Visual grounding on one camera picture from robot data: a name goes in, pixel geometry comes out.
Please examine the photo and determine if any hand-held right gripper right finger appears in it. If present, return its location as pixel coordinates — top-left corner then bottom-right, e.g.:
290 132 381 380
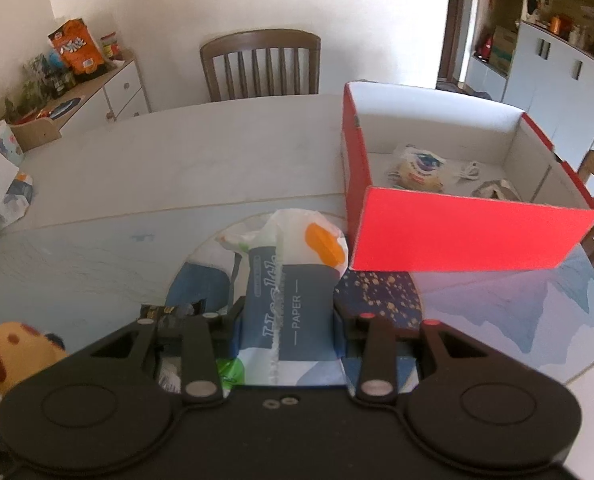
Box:
332 301 484 406

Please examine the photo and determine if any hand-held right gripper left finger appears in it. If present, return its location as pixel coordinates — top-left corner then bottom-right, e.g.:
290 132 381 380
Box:
88 299 246 407

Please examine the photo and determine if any white tissue paper packet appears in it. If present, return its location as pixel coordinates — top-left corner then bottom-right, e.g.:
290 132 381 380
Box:
214 208 408 387

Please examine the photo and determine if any red cardboard box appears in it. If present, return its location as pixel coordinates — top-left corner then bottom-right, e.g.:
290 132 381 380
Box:
340 81 594 272

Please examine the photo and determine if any round snack packet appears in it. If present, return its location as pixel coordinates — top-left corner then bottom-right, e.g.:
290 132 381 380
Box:
389 144 448 192

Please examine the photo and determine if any white cord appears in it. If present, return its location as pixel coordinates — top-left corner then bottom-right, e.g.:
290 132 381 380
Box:
451 159 484 184

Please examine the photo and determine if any white marble desktop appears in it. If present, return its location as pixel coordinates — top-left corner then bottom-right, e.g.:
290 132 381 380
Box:
0 92 594 461

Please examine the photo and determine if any dark blue round placemat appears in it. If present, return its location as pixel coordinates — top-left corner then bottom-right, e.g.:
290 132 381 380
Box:
334 270 426 357

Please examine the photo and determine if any black snack packet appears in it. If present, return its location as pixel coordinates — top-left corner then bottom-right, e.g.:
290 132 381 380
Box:
139 302 198 332

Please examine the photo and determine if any yellow plush toy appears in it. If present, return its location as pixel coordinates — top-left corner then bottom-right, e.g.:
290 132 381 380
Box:
0 320 70 397

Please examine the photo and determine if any white sideboard cabinet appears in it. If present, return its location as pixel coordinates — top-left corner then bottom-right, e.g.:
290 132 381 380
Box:
11 54 151 152

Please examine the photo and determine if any white plastic bag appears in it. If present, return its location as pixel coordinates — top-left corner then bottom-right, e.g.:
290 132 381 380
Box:
0 124 34 232

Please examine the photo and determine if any wooden tray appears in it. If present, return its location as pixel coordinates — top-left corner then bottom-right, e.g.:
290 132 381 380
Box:
6 94 86 154

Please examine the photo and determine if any orange snack bag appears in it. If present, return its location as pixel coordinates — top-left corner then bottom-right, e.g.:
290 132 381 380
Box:
48 18 103 84

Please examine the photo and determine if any brown wooden door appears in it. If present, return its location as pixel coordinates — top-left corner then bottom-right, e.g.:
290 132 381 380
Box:
436 0 478 89

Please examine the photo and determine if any white wall cabinet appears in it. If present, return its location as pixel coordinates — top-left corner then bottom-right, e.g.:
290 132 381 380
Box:
459 0 594 173

